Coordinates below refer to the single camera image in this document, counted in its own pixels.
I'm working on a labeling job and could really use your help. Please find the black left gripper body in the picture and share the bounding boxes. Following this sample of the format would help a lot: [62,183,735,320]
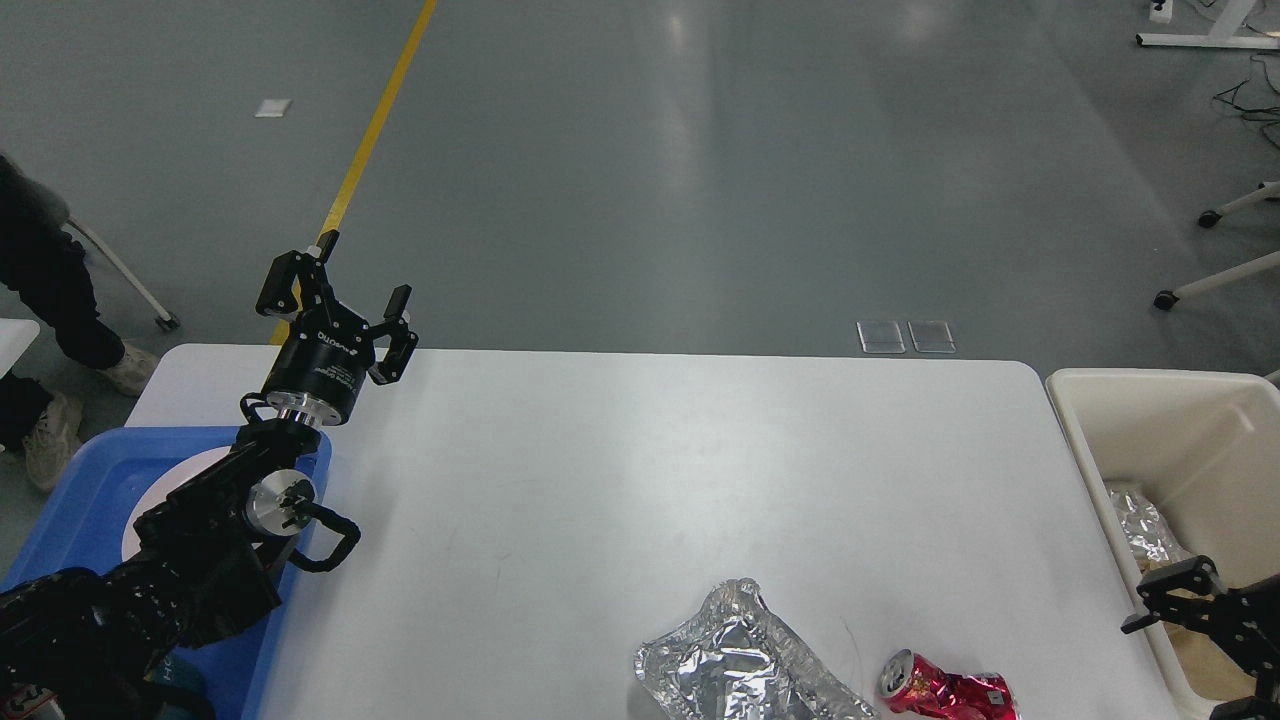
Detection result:
[261,305,375,427]

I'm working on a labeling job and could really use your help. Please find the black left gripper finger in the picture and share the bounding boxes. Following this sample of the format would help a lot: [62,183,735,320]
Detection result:
[253,229,351,322]
[361,284,419,386]

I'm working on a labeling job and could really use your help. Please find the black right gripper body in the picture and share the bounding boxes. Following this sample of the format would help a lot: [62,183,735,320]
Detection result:
[1215,580,1279,701]

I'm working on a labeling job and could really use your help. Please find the aluminium foil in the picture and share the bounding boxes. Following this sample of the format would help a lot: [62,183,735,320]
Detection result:
[634,578,879,719]
[1103,480,1193,573]

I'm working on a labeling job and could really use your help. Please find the pink plate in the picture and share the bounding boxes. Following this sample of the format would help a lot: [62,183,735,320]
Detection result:
[120,446,230,561]

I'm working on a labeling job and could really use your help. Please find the crushed red can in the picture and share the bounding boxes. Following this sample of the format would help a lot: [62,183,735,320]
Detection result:
[876,650,1020,719]

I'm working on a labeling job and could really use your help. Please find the brown paper bag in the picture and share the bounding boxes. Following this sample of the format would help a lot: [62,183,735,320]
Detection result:
[1164,623,1254,703]

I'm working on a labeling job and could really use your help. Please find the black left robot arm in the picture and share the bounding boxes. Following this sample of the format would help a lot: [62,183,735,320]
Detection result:
[3,229,419,719]

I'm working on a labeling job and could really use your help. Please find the beige plastic bin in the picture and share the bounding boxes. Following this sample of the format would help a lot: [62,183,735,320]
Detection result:
[1044,368,1280,720]

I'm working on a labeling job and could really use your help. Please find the grey chair with casters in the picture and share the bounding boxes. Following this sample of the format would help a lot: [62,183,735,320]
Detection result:
[67,217,183,333]

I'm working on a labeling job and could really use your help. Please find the white side table corner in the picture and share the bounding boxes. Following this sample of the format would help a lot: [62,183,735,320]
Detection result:
[0,318,40,375]

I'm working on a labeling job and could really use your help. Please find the blue plastic tray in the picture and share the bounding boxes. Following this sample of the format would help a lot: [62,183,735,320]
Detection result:
[3,427,285,719]

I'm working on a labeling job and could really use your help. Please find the white caster stand legs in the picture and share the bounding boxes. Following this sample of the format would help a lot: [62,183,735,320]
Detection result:
[1148,179,1277,313]

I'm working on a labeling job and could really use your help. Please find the clear floor plates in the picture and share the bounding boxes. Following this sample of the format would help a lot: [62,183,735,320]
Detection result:
[855,322,957,355]

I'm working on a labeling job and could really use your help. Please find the black floor cables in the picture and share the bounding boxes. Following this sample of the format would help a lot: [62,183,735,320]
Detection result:
[1213,55,1280,151]

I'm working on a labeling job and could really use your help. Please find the white table frame base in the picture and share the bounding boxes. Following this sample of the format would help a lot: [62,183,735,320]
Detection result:
[1135,1,1279,53]

